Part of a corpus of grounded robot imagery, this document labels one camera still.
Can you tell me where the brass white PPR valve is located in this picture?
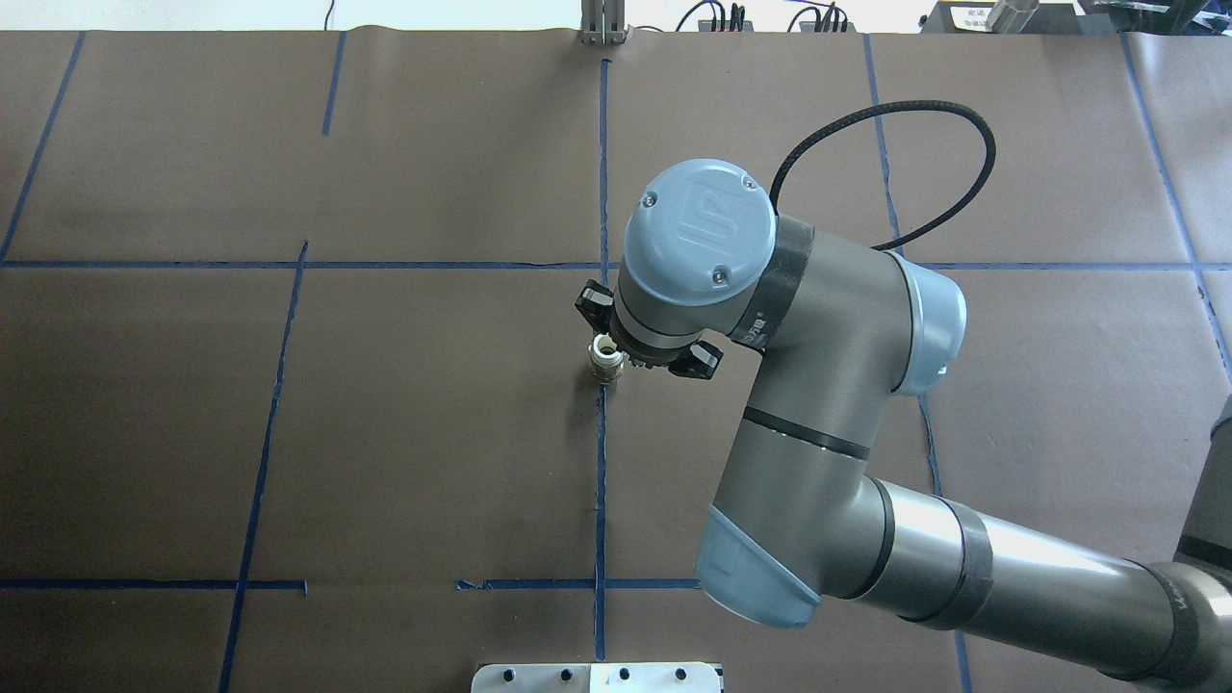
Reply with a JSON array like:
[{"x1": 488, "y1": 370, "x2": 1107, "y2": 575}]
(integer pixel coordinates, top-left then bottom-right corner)
[{"x1": 588, "y1": 333, "x2": 630, "y2": 386}]

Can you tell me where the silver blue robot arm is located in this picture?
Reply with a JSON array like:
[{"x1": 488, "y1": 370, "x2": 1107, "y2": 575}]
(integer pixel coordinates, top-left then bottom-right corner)
[{"x1": 610, "y1": 159, "x2": 1230, "y2": 692}]

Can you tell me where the aluminium extrusion post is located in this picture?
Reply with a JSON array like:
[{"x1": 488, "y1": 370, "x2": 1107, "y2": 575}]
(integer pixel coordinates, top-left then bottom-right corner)
[{"x1": 579, "y1": 0, "x2": 630, "y2": 47}]

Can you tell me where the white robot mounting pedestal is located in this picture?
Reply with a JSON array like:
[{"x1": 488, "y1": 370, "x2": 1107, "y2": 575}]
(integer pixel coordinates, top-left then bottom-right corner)
[{"x1": 469, "y1": 661, "x2": 726, "y2": 692}]

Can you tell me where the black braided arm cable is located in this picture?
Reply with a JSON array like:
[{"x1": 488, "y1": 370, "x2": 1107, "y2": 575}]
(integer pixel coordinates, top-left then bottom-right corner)
[{"x1": 769, "y1": 101, "x2": 997, "y2": 253}]

